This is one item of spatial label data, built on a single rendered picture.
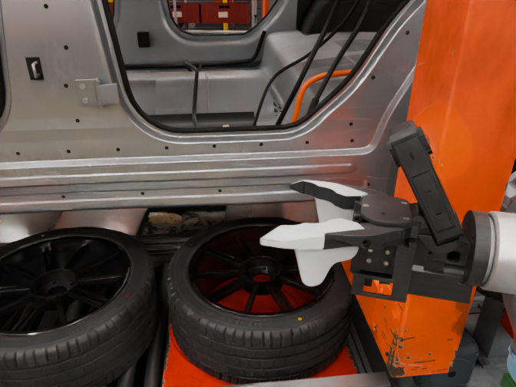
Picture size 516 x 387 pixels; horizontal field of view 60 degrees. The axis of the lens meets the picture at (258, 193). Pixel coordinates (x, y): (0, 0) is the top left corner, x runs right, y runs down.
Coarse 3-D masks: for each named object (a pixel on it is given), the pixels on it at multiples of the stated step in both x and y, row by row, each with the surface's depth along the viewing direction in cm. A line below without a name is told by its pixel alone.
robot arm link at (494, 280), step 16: (496, 224) 40; (512, 224) 39; (496, 240) 39; (512, 240) 38; (496, 256) 39; (512, 256) 38; (496, 272) 39; (512, 272) 38; (496, 288) 40; (512, 288) 39
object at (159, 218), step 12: (144, 216) 274; (156, 216) 280; (168, 216) 279; (180, 216) 280; (192, 216) 280; (204, 216) 280; (216, 216) 280; (144, 228) 268; (156, 228) 268; (168, 228) 268
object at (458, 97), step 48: (432, 0) 82; (480, 0) 70; (432, 48) 83; (480, 48) 74; (432, 96) 84; (480, 96) 78; (432, 144) 85; (480, 144) 82; (480, 192) 88; (384, 288) 112; (384, 336) 114; (432, 336) 106
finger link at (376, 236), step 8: (360, 224) 41; (368, 224) 40; (376, 224) 40; (336, 232) 39; (344, 232) 39; (352, 232) 39; (360, 232) 39; (368, 232) 39; (376, 232) 39; (384, 232) 39; (392, 232) 39; (400, 232) 40; (328, 240) 38; (336, 240) 39; (344, 240) 38; (352, 240) 38; (360, 240) 38; (368, 240) 39; (376, 240) 39; (384, 240) 39; (328, 248) 39; (368, 248) 39; (376, 248) 39
